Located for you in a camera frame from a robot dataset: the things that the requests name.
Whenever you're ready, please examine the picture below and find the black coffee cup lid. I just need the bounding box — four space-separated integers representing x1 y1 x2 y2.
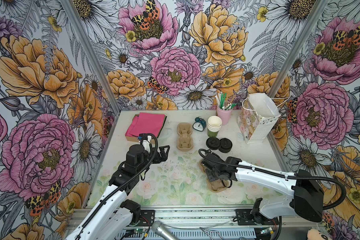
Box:
206 137 221 150

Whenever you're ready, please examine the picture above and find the cartoon animal gift bag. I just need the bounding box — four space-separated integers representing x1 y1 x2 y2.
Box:
237 93 281 144

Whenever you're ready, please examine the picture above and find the pulp cup carrier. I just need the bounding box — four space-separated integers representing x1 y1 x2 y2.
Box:
198 160 230 193

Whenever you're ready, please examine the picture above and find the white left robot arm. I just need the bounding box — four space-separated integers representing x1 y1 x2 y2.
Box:
66 134 170 240

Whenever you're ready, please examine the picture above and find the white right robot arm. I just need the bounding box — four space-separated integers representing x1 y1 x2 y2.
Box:
199 149 347 225

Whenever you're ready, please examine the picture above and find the stack of pulp cup carriers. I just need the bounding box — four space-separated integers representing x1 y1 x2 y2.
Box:
177 123 194 152

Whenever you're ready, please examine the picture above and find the stack of black lids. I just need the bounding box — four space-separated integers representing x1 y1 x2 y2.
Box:
219 138 233 153

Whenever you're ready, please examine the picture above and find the teal alarm clock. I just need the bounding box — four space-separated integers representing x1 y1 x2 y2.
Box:
193 117 207 132

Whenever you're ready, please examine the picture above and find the stack of green paper cups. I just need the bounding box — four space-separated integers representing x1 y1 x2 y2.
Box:
207 116 222 137

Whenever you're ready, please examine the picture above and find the pink straw holder cup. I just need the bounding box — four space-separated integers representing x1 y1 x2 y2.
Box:
216 108 233 126

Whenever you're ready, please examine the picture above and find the silver microphone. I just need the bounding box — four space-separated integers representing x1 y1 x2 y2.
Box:
152 221 179 240

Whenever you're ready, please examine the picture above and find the wrapped straws bundle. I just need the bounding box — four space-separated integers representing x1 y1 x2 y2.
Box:
215 93 237 111

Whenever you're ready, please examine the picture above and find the pink plush toy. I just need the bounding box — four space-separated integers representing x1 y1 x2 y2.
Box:
307 229 332 240

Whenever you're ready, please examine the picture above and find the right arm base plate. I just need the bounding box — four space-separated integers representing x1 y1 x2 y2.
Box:
233 209 279 226

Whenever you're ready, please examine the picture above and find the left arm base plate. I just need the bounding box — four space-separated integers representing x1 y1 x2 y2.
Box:
130 210 156 227

